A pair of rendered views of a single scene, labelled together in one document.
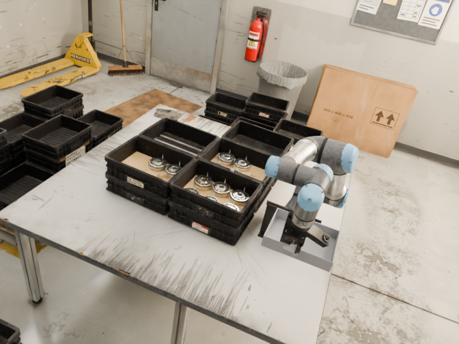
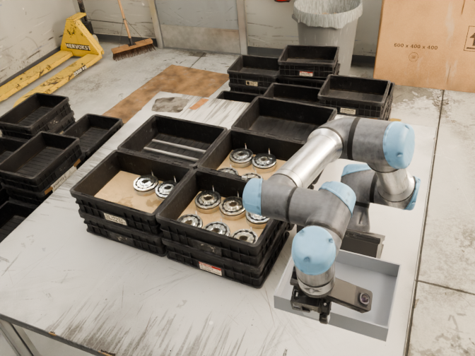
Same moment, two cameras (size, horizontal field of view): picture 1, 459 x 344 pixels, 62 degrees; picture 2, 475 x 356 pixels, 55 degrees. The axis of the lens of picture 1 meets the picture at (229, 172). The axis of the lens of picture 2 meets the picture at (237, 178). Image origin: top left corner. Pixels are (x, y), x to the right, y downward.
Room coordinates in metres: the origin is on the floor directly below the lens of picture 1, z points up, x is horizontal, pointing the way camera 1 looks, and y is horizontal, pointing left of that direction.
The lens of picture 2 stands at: (0.41, -0.25, 2.02)
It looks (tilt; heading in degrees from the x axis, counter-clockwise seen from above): 39 degrees down; 11
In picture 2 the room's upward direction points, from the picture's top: 6 degrees counter-clockwise
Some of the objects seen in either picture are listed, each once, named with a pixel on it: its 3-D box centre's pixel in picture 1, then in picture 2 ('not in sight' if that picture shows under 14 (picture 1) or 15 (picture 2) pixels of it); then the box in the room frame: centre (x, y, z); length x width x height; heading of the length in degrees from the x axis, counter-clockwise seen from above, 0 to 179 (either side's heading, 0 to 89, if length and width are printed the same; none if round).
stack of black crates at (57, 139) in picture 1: (61, 155); (50, 183); (2.34, 1.27, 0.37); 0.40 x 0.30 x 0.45; 165
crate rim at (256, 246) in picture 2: (217, 185); (223, 205); (1.59, 0.05, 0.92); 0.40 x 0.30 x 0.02; 71
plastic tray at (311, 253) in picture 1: (301, 237); (338, 285); (1.14, -0.33, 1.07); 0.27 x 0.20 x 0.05; 74
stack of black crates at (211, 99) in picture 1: (226, 116); (259, 85); (3.64, 0.14, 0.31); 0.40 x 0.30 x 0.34; 75
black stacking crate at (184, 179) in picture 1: (216, 192); (224, 216); (1.59, 0.05, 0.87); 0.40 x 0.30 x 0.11; 71
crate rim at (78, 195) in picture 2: (151, 158); (132, 181); (1.71, 0.43, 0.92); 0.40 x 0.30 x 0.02; 71
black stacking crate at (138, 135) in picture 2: (179, 144); (175, 150); (2.00, 0.33, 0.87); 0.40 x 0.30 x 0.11; 71
